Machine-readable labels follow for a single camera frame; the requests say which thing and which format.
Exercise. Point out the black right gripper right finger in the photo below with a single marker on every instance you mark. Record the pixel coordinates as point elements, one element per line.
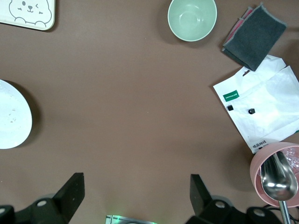
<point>201,200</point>

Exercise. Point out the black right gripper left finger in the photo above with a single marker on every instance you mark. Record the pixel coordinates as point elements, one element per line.
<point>67,198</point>

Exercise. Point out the white round plate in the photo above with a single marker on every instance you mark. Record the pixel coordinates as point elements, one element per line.
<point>11,116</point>

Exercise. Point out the pink bowl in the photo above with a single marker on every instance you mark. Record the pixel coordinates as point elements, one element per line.
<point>254,168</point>

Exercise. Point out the metal scoop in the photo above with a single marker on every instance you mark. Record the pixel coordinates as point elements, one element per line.
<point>278,184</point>

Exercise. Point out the small black cube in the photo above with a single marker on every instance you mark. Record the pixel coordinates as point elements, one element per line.
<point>251,110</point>
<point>230,107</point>

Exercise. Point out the white plastic bag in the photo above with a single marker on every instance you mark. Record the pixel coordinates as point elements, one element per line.
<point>264,105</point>

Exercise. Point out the dark grey cloth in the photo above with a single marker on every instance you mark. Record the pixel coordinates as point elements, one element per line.
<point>254,37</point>

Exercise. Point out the pink cloth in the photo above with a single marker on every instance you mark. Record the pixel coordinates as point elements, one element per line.
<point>237,28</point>

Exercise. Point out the cream tray with bear print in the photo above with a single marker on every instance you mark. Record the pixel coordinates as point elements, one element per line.
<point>42,21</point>

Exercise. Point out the pale green bowl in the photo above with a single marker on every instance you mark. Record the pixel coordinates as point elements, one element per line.
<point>191,18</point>

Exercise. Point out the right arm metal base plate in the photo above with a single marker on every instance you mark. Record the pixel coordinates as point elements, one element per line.
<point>121,219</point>

